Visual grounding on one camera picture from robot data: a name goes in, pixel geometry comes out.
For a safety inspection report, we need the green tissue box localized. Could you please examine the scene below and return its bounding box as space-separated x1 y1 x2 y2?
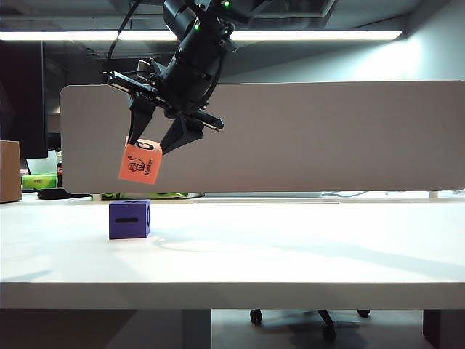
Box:
20 174 59 190

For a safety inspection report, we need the black flat object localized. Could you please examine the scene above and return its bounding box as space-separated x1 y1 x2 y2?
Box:
36 188 92 201

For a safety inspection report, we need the white tissue sheet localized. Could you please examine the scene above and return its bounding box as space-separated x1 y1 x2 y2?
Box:
25 149 63 176

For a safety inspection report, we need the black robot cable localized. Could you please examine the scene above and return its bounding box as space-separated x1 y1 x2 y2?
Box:
107 0 142 61

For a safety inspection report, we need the brown cardboard box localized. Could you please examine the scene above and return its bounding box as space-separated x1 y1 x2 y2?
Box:
0 140 23 204

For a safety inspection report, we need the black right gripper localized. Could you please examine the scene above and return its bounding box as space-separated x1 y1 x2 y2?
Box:
104 50 223 155

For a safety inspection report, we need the dark table leg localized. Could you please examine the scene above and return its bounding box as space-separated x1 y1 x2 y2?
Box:
422 308 465 349

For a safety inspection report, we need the grey fabric desk divider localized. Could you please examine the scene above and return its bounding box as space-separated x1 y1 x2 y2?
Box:
59 80 465 196

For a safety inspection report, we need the black office chair base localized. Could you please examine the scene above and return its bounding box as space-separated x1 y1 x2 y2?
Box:
248 308 371 342

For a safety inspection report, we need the dark monitor screen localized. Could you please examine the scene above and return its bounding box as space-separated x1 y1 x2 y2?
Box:
0 40 49 160

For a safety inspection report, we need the purple letter block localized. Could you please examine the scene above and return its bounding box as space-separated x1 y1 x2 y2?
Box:
108 199 152 241

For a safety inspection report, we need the grey table leg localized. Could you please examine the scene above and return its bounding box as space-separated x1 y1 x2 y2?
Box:
181 308 212 349

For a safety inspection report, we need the orange monkey letter block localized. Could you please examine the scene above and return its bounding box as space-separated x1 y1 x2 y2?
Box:
118 136 163 185

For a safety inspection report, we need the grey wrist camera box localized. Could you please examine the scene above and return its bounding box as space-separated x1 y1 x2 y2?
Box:
137 59 161 79

